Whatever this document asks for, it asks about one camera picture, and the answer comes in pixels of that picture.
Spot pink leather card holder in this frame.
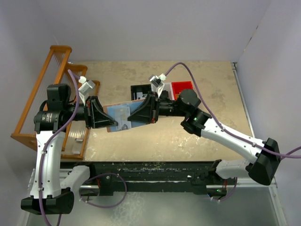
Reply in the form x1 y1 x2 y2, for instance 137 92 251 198
103 99 147 132

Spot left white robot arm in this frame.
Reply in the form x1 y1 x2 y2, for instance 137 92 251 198
21 81 118 215

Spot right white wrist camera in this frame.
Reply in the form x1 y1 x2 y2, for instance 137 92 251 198
149 73 166 97

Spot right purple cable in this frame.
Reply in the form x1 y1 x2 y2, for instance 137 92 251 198
164 62 301 159

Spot grey cards in black bin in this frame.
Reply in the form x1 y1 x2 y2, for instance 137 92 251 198
136 92 147 100

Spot orange wooden rack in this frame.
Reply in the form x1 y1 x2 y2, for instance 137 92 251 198
11 45 89 161

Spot red plastic bin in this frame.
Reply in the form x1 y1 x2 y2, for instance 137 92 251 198
171 81 193 100

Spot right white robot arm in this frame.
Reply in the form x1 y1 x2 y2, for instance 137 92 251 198
127 89 281 186

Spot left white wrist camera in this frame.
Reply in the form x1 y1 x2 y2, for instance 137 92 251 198
79 76 95 105

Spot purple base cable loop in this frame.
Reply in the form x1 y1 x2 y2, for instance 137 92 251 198
79 173 127 209

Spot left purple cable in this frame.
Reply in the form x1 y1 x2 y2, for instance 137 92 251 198
39 69 83 226

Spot aluminium rail frame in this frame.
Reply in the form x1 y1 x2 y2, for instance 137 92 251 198
231 61 280 189

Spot white plastic bin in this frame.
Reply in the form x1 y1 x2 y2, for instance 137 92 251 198
163 82 175 100

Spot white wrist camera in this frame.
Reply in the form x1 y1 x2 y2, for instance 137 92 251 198
79 76 95 105
149 73 166 97

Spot black metal base frame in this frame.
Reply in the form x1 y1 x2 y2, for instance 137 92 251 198
58 161 236 196

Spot black plastic bin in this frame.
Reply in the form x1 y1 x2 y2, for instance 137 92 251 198
130 84 151 100

